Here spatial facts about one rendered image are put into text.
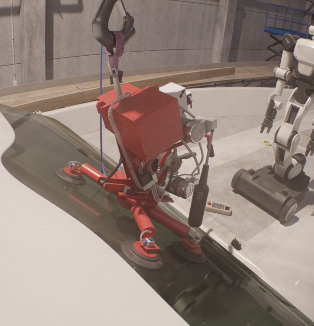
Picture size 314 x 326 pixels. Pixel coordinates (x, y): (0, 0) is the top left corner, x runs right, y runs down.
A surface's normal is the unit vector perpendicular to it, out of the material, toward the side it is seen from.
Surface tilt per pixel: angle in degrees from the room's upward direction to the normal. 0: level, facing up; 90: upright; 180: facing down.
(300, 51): 90
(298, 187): 0
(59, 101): 90
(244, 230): 0
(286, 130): 66
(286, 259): 10
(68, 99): 90
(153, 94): 20
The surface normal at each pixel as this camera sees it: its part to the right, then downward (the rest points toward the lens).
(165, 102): -0.18, -0.74
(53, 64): 0.63, 0.43
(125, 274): 0.37, -0.89
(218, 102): 0.37, 0.48
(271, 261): 0.15, -0.83
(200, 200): 0.05, 0.49
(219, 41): -0.77, 0.25
